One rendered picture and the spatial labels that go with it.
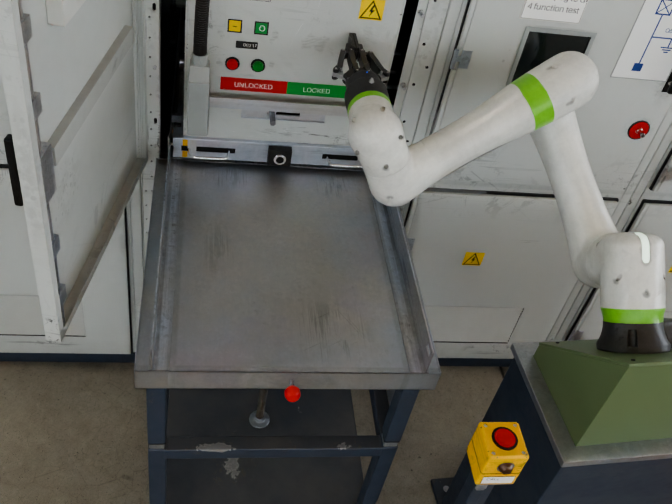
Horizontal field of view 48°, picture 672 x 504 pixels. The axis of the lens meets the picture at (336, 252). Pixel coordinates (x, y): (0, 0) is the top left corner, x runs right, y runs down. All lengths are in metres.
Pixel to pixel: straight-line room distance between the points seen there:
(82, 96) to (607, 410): 1.19
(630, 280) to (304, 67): 0.88
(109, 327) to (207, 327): 0.90
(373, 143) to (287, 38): 0.45
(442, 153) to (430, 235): 0.69
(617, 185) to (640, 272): 0.67
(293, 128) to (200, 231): 0.37
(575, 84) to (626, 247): 0.35
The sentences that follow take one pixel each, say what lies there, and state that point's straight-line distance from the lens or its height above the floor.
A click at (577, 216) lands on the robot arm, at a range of 1.82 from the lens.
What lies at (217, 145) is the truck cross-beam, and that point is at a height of 0.91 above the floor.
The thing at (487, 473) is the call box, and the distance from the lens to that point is 1.50.
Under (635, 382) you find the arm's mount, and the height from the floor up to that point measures 0.97.
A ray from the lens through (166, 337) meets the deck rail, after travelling 1.57.
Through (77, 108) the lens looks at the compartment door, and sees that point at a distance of 1.48.
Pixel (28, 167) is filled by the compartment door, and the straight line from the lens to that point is 1.30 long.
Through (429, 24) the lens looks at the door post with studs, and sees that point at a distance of 1.85.
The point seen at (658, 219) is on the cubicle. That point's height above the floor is 0.74.
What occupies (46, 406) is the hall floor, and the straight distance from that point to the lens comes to 2.54.
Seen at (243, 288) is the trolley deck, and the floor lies 0.85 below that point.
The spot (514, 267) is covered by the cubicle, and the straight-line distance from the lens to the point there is 2.41.
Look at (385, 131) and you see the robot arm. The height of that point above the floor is 1.26.
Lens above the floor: 2.06
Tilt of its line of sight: 43 degrees down
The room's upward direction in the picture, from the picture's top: 12 degrees clockwise
